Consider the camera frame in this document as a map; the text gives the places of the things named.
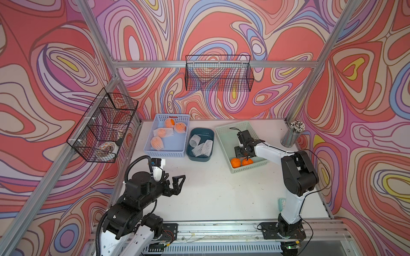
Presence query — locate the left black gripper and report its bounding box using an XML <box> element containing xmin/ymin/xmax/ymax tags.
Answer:
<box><xmin>138</xmin><ymin>172</ymin><xmax>186</xmax><ymax>211</ymax></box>

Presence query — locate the white foam net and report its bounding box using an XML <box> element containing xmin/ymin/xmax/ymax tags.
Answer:
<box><xmin>201</xmin><ymin>140</ymin><xmax>214</xmax><ymax>157</ymax></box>
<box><xmin>192</xmin><ymin>143</ymin><xmax>205</xmax><ymax>157</ymax></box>
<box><xmin>189</xmin><ymin>134</ymin><xmax>201</xmax><ymax>148</ymax></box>

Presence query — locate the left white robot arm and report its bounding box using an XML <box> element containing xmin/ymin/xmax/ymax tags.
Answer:
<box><xmin>95</xmin><ymin>172</ymin><xmax>186</xmax><ymax>256</ymax></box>

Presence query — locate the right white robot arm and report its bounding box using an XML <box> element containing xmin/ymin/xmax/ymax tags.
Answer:
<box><xmin>234</xmin><ymin>130</ymin><xmax>319</xmax><ymax>239</ymax></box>

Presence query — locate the mint green perforated basket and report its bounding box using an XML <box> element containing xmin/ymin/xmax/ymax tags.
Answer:
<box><xmin>215</xmin><ymin>121</ymin><xmax>268</xmax><ymax>174</ymax></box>

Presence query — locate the lavender perforated plastic basket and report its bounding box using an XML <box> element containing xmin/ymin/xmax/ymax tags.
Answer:
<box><xmin>144</xmin><ymin>114</ymin><xmax>190</xmax><ymax>158</ymax></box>

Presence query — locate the dark teal plastic tray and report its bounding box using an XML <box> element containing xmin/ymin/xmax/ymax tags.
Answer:
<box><xmin>186</xmin><ymin>128</ymin><xmax>215</xmax><ymax>162</ymax></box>

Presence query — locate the metal cup of pencils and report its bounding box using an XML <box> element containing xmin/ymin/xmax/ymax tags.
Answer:
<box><xmin>281</xmin><ymin>121</ymin><xmax>305</xmax><ymax>148</ymax></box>

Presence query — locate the small mint alarm clock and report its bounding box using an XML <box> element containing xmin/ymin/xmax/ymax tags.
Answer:
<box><xmin>278</xmin><ymin>198</ymin><xmax>286</xmax><ymax>212</ymax></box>

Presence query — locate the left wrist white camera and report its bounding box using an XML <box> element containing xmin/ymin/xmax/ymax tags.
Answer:
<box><xmin>151</xmin><ymin>158</ymin><xmax>165</xmax><ymax>182</ymax></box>

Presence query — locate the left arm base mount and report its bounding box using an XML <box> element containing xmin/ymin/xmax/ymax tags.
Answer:
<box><xmin>144</xmin><ymin>223</ymin><xmax>178</xmax><ymax>243</ymax></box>

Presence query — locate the tape roll in wire basket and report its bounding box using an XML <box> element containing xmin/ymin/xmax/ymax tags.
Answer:
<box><xmin>96</xmin><ymin>141</ymin><xmax>117</xmax><ymax>159</ymax></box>

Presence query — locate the black wire basket back wall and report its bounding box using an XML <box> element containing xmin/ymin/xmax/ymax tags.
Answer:
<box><xmin>185</xmin><ymin>54</ymin><xmax>254</xmax><ymax>92</ymax></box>

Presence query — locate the black wire basket wall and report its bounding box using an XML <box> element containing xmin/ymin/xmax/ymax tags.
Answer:
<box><xmin>185</xmin><ymin>54</ymin><xmax>254</xmax><ymax>92</ymax></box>
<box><xmin>66</xmin><ymin>89</ymin><xmax>138</xmax><ymax>163</ymax></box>

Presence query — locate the black wire basket left wall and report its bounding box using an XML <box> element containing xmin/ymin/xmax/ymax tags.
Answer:
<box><xmin>66</xmin><ymin>89</ymin><xmax>138</xmax><ymax>163</ymax></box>

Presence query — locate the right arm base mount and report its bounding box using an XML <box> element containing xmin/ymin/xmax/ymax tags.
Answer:
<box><xmin>257</xmin><ymin>222</ymin><xmax>306</xmax><ymax>241</ymax></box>

